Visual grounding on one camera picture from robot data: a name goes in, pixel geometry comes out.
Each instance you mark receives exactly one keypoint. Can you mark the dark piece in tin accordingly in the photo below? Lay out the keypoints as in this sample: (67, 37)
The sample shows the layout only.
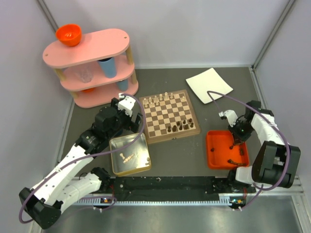
(148, 162)

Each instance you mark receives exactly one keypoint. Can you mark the orange bowl under shelf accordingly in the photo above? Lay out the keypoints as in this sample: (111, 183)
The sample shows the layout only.
(88, 90)

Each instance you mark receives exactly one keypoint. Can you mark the white king chess piece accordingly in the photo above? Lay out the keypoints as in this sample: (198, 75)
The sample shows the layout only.
(166, 97)

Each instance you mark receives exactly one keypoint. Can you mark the white cable duct strip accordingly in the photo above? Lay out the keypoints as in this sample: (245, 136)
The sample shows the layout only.
(220, 201)

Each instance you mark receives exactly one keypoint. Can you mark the tall blue cup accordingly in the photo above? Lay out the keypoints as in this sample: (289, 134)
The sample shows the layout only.
(108, 67)

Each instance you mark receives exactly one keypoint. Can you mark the clear drinking glass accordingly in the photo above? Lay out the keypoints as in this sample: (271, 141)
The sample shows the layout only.
(83, 72)

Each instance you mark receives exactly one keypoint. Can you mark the orange bowl on shelf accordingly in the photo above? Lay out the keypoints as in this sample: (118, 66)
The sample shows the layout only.
(69, 34)

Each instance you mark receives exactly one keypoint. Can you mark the square metal tin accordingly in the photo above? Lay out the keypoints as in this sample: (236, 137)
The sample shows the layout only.
(130, 144)

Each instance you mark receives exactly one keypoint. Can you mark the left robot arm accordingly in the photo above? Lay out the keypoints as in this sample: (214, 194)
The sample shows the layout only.
(46, 201)

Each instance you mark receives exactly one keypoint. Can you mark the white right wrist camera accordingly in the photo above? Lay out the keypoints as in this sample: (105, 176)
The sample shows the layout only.
(230, 116)

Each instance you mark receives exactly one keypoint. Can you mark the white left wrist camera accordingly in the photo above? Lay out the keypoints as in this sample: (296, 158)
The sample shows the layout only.
(126, 103)

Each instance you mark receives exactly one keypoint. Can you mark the small blue cup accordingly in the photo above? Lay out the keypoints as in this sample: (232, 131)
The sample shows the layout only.
(123, 85)

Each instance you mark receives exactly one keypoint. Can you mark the white square plate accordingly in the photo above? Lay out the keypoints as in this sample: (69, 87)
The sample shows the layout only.
(208, 80)

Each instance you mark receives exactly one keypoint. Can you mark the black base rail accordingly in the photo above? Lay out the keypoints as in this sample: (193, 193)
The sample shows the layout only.
(190, 188)

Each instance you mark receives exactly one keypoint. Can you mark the light piece lying in tin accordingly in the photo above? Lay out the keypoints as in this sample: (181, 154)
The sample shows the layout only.
(128, 158)

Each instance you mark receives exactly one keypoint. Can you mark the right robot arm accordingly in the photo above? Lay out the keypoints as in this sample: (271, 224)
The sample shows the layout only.
(276, 159)

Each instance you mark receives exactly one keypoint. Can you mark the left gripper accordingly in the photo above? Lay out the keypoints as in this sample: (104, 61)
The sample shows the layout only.
(130, 125)

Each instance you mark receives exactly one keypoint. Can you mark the orange plastic tray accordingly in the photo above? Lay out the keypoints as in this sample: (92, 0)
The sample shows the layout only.
(222, 153)

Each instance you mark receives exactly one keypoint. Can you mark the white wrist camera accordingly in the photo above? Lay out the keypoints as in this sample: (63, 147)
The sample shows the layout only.
(126, 103)
(230, 116)

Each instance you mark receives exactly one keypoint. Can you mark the pink three-tier shelf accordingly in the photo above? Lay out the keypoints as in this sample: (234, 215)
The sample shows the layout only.
(93, 70)

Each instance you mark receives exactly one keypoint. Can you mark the wooden chess board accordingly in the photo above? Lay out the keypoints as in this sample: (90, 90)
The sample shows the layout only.
(160, 114)

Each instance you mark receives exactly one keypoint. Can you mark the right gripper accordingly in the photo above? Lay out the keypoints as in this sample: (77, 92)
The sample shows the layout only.
(238, 138)

